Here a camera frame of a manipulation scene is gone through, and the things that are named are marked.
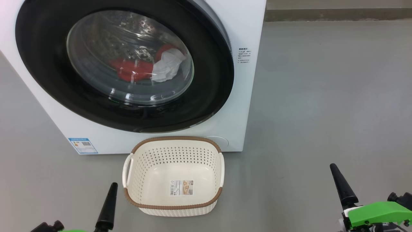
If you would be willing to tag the round black glass washer door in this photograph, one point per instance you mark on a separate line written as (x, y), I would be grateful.
(48, 64)

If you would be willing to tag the round white filter cover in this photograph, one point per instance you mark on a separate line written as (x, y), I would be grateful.
(222, 141)

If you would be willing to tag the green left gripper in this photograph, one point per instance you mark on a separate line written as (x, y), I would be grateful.
(74, 231)

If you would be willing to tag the red and white garment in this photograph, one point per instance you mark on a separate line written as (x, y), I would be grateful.
(132, 69)

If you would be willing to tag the steel washing machine drum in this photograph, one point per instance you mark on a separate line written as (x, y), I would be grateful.
(106, 38)

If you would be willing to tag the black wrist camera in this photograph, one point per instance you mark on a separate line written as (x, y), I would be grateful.
(48, 227)
(402, 199)

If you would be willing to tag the white front-load washing machine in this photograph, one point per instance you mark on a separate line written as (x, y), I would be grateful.
(244, 96)

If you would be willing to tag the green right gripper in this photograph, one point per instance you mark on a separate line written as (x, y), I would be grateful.
(373, 212)

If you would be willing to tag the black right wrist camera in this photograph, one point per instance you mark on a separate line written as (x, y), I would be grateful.
(402, 199)

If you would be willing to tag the blue energy label sticker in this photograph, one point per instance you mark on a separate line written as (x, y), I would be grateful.
(83, 146)

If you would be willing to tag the paper product label sticker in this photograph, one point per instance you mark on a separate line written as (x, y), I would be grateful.
(182, 188)

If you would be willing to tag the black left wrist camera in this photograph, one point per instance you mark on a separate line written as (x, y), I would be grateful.
(48, 227)

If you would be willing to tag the cream basket with brown rim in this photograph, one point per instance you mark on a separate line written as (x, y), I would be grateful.
(180, 207)

